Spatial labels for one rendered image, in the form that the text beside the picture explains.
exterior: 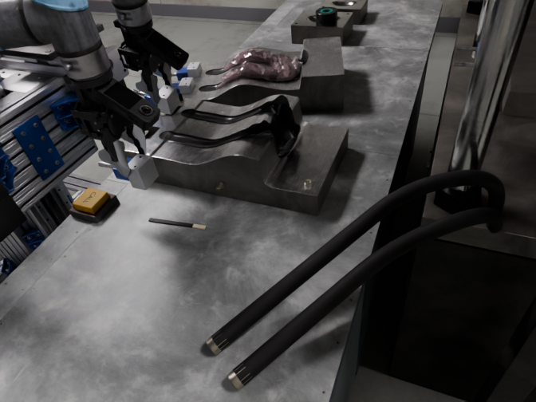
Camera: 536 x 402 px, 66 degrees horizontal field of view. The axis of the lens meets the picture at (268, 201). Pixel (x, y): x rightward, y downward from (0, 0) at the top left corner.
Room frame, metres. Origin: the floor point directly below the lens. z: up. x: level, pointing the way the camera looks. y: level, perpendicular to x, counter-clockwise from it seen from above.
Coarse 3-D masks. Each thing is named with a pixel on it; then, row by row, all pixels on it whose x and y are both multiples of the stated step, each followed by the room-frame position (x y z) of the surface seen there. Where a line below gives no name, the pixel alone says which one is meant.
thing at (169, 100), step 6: (132, 90) 1.06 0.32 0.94; (162, 90) 1.01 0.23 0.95; (168, 90) 1.01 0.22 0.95; (174, 90) 1.01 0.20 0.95; (144, 96) 1.02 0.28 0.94; (162, 96) 0.99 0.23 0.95; (168, 96) 0.99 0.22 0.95; (174, 96) 1.01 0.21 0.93; (150, 102) 1.01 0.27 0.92; (162, 102) 0.99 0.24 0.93; (168, 102) 0.98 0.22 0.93; (174, 102) 1.01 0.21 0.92; (162, 108) 1.00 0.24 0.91; (168, 108) 0.98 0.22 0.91; (174, 108) 1.00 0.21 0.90
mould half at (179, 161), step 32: (288, 96) 0.92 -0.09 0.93; (160, 128) 0.93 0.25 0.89; (192, 128) 0.91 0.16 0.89; (224, 128) 0.89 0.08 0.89; (320, 128) 0.87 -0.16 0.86; (160, 160) 0.80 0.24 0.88; (192, 160) 0.78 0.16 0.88; (224, 160) 0.72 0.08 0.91; (256, 160) 0.69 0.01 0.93; (288, 160) 0.76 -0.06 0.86; (320, 160) 0.74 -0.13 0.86; (224, 192) 0.73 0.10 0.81; (256, 192) 0.69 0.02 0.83; (288, 192) 0.65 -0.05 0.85; (320, 192) 0.64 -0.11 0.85
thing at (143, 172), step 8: (128, 160) 0.73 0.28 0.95; (136, 160) 0.70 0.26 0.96; (144, 160) 0.70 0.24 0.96; (152, 160) 0.71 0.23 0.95; (112, 168) 0.71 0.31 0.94; (136, 168) 0.68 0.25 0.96; (144, 168) 0.69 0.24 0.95; (152, 168) 0.70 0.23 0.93; (120, 176) 0.70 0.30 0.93; (128, 176) 0.68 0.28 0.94; (136, 176) 0.67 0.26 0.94; (144, 176) 0.68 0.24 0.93; (152, 176) 0.70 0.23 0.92; (136, 184) 0.68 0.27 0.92; (144, 184) 0.67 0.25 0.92
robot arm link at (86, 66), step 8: (80, 56) 0.74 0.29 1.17; (88, 56) 0.68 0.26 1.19; (96, 56) 0.69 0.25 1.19; (104, 56) 0.70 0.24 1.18; (64, 64) 0.69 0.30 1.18; (72, 64) 0.68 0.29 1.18; (80, 64) 0.67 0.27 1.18; (88, 64) 0.68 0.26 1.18; (96, 64) 0.68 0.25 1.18; (104, 64) 0.70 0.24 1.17; (72, 72) 0.68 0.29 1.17; (80, 72) 0.67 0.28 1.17; (88, 72) 0.68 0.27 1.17; (96, 72) 0.68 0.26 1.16; (104, 72) 0.69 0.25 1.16; (80, 80) 0.68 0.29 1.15; (88, 80) 0.68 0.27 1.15
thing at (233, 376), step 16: (352, 272) 0.41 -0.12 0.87; (336, 288) 0.39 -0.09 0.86; (352, 288) 0.39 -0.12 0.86; (320, 304) 0.37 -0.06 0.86; (336, 304) 0.37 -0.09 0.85; (304, 320) 0.35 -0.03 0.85; (320, 320) 0.35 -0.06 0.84; (288, 336) 0.33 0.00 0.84; (256, 352) 0.32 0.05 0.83; (272, 352) 0.31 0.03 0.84; (240, 368) 0.29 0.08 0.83; (256, 368) 0.29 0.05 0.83; (240, 384) 0.27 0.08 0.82
